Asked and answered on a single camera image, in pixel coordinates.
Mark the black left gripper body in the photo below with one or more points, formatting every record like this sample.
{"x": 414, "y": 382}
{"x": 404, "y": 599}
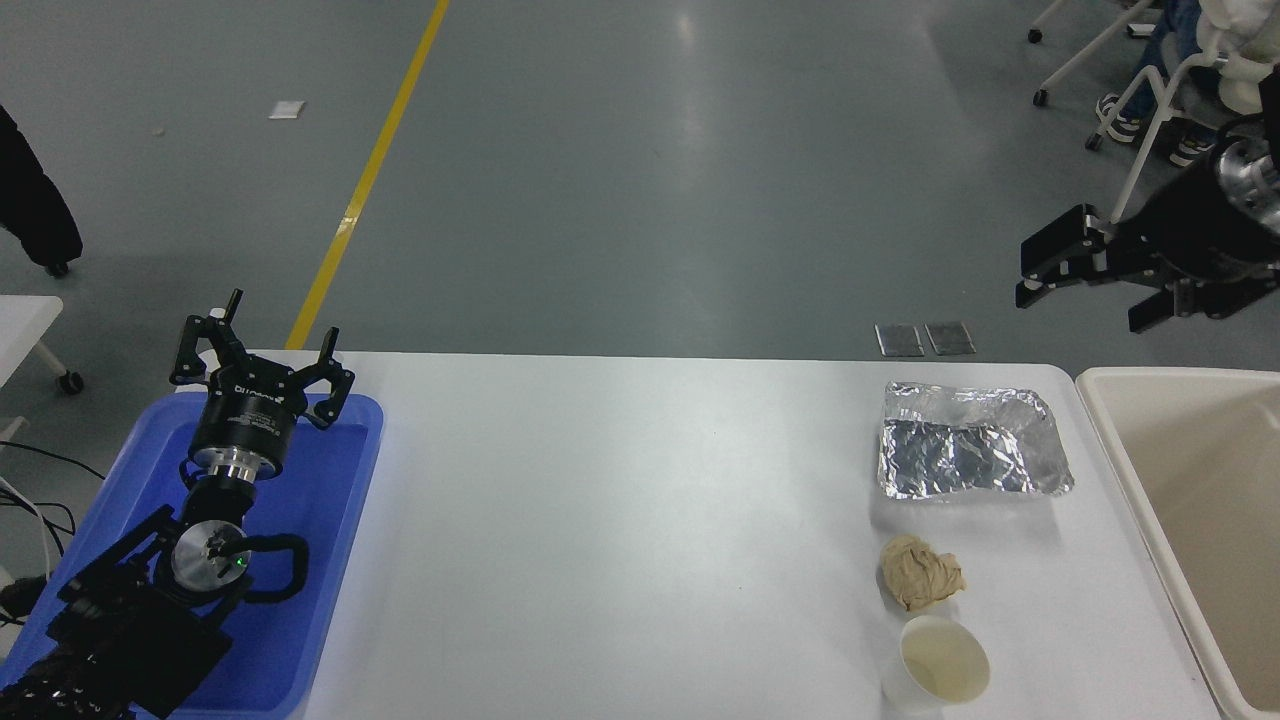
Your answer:
{"x": 245, "y": 415}

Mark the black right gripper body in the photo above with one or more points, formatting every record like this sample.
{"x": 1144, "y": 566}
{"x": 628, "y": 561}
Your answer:
{"x": 1190, "y": 230}

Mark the white paper cup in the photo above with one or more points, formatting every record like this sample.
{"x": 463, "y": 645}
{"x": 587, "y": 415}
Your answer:
{"x": 940, "y": 662}

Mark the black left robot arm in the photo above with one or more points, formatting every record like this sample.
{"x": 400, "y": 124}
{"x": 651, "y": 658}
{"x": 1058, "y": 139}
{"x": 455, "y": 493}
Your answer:
{"x": 130, "y": 630}

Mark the white wheeled chair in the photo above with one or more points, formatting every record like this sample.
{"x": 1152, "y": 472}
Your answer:
{"x": 1150, "y": 120}
{"x": 1085, "y": 55}

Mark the blue plastic tray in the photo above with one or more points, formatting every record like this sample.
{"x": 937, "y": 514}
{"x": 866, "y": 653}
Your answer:
{"x": 320, "y": 520}

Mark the metal floor plate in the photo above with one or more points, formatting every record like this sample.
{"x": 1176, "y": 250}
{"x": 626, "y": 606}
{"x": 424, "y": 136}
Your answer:
{"x": 899, "y": 340}
{"x": 949, "y": 338}

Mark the person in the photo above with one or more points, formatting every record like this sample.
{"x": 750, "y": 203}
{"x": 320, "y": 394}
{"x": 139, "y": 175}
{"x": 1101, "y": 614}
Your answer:
{"x": 1235, "y": 60}
{"x": 30, "y": 210}

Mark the white side table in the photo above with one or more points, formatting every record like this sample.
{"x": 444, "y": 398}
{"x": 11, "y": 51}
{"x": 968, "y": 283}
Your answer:
{"x": 25, "y": 325}

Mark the large pale bin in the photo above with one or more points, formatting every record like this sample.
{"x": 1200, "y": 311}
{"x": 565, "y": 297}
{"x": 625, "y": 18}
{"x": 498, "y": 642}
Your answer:
{"x": 1210, "y": 480}

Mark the crumpled foil tray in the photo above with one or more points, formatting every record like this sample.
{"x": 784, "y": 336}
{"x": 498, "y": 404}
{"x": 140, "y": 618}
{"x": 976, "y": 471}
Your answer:
{"x": 960, "y": 450}

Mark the white paper scrap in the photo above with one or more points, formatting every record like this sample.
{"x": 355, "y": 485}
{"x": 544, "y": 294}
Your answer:
{"x": 287, "y": 110}

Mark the crumpled tan paper ball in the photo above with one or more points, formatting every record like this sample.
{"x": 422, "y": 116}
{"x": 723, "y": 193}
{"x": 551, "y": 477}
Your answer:
{"x": 920, "y": 572}

